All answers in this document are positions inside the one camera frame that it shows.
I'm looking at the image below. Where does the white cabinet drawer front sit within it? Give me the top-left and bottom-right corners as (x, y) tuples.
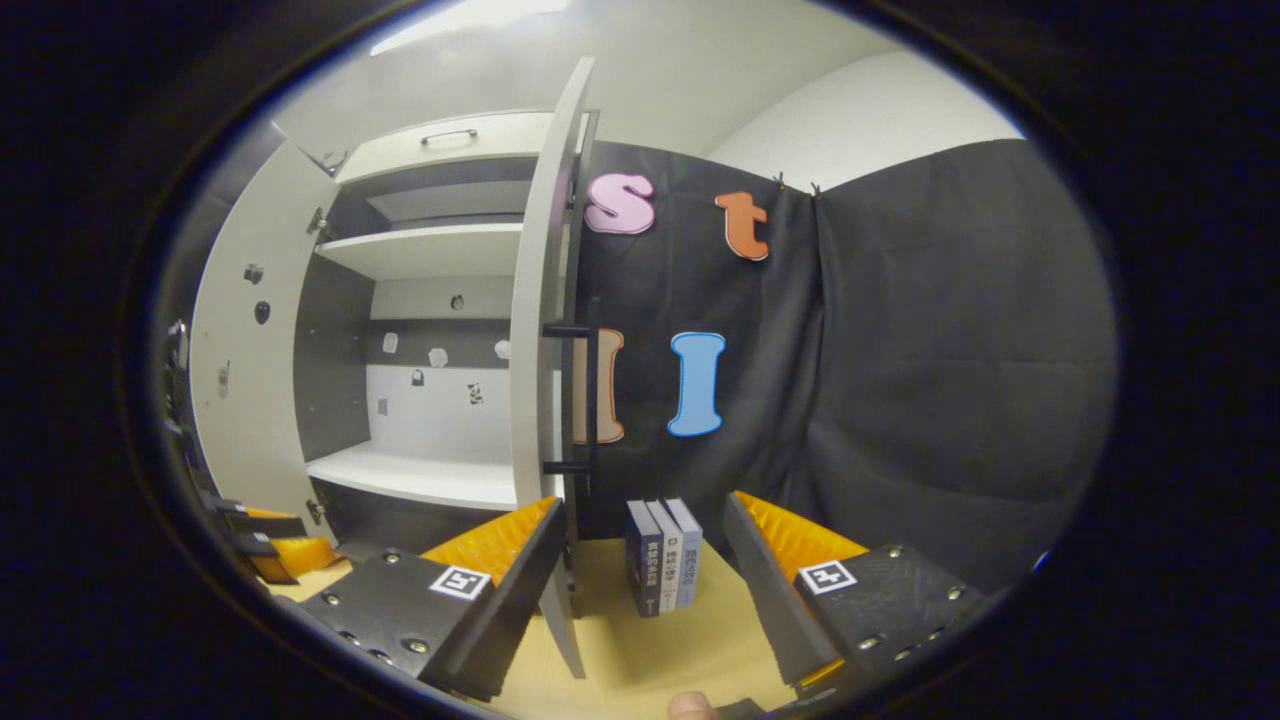
(335, 110), (556, 186)

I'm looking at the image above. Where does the white cabinet shelf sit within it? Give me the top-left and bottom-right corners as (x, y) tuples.
(315, 222), (526, 281)

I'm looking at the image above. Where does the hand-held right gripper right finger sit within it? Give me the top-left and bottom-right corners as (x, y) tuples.
(722, 490), (989, 701)

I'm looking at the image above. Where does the white cabinet door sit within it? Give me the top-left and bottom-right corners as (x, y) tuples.
(190, 140), (346, 521)
(508, 57), (601, 681)

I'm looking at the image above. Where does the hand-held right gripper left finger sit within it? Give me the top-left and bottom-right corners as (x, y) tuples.
(300, 496), (568, 703)

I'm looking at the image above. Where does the light blue book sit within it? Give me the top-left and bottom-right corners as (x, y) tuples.
(665, 497), (704, 610)

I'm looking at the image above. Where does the navy book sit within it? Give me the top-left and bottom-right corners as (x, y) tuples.
(625, 500), (664, 618)

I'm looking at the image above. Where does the white and grey cabinet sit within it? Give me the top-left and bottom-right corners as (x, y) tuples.
(292, 110), (601, 561)

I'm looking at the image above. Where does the black door handle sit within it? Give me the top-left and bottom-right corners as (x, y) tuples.
(542, 320), (601, 476)

